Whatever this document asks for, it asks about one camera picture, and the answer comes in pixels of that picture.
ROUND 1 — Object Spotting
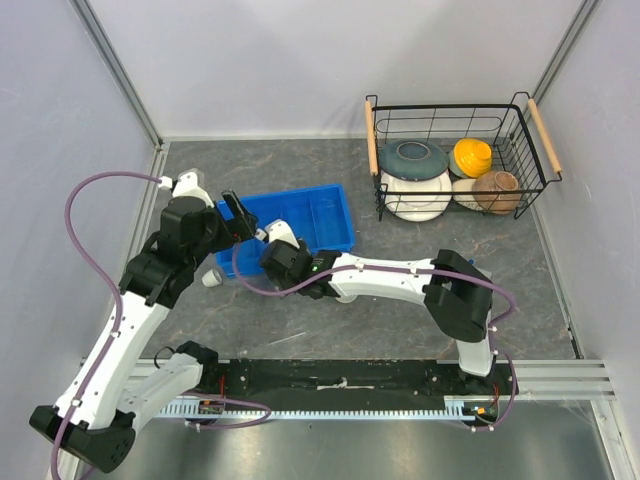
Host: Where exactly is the dark teal ceramic bowl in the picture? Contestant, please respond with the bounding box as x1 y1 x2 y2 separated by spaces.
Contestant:
378 139 449 181

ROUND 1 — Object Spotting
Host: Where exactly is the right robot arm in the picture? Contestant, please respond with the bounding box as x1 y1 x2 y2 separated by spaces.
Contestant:
260 240 494 394

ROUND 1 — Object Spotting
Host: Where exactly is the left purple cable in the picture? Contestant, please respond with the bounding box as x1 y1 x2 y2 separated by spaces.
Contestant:
49 171 176 480

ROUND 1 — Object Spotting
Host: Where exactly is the yellow ribbed bowl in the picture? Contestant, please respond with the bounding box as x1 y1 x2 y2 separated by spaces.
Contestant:
449 138 493 178

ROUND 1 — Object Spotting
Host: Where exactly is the blue plastic divided bin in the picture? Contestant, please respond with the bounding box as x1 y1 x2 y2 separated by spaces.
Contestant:
215 184 356 278

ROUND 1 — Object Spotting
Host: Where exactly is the black wire basket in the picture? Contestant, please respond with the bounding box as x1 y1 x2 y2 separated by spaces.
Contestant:
364 91 563 222

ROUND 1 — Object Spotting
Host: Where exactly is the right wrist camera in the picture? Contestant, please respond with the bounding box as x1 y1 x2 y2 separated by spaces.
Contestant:
254 219 300 249

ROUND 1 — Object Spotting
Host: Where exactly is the speckled white bowl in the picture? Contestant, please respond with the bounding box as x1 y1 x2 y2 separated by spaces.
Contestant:
452 178 486 212

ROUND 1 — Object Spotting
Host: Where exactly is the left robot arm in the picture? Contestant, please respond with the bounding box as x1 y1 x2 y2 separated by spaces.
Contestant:
29 188 258 473

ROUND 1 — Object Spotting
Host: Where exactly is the brown clay cup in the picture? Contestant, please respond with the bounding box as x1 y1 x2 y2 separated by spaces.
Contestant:
472 171 522 215

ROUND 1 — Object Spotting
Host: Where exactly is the white ceramic plate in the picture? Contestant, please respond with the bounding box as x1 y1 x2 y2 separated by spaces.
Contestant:
380 172 452 223

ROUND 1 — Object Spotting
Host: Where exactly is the small white crucible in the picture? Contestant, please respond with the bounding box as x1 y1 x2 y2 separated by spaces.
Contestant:
201 269 223 288

